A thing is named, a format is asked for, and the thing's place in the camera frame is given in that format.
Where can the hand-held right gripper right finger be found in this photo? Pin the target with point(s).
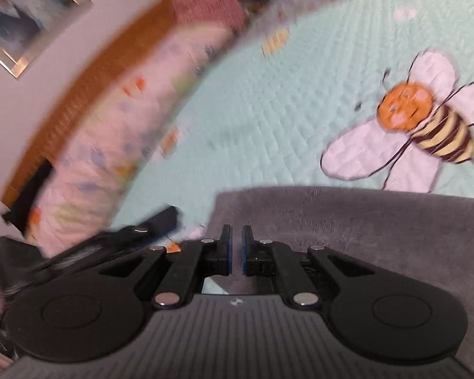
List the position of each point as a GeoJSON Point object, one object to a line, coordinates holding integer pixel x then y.
{"type": "Point", "coordinates": [245, 250]}

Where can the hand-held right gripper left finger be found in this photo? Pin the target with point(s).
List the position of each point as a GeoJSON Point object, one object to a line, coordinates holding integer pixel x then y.
{"type": "Point", "coordinates": [229, 250]}

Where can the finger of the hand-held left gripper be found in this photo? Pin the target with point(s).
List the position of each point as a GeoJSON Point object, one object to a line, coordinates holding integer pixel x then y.
{"type": "Point", "coordinates": [158, 221]}

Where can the grey knit garment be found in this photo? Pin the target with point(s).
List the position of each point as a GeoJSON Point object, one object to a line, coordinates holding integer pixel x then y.
{"type": "Point", "coordinates": [379, 225]}

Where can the pink floral quilt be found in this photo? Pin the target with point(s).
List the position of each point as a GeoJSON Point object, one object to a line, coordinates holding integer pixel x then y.
{"type": "Point", "coordinates": [122, 134]}

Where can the wooden headboard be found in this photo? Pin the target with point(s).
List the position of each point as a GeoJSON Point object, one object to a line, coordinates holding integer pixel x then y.
{"type": "Point", "coordinates": [83, 87]}

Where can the pink knitted garment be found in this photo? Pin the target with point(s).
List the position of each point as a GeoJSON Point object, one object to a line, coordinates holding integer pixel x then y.
{"type": "Point", "coordinates": [213, 4]}

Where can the framed wall picture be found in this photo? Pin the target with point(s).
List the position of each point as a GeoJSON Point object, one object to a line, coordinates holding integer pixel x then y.
{"type": "Point", "coordinates": [19, 15]}

